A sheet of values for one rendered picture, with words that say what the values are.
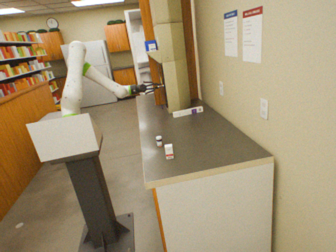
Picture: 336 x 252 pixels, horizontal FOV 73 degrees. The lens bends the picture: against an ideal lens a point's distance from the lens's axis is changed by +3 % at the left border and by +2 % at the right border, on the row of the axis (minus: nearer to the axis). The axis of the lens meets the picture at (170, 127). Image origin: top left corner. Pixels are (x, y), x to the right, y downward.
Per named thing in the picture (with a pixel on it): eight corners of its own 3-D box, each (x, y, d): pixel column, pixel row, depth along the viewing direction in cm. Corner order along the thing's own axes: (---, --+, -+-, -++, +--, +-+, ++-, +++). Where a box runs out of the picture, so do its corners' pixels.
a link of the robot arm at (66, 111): (63, 115, 154) (60, 91, 160) (61, 124, 167) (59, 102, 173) (83, 115, 161) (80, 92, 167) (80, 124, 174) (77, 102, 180)
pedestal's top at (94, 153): (51, 165, 153) (49, 160, 152) (63, 145, 183) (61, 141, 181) (99, 155, 157) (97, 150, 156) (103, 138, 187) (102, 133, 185)
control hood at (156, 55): (157, 60, 224) (156, 49, 220) (162, 62, 194) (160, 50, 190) (146, 62, 222) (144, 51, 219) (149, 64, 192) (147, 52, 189)
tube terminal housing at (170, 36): (186, 101, 244) (178, 23, 215) (194, 108, 214) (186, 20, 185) (164, 105, 241) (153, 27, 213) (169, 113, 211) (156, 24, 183)
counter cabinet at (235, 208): (192, 147, 343) (186, 90, 310) (270, 277, 154) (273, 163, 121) (149, 156, 336) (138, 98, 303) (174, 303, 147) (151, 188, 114)
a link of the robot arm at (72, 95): (62, 96, 145) (70, 34, 167) (60, 107, 158) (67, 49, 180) (83, 100, 151) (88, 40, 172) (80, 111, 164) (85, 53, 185)
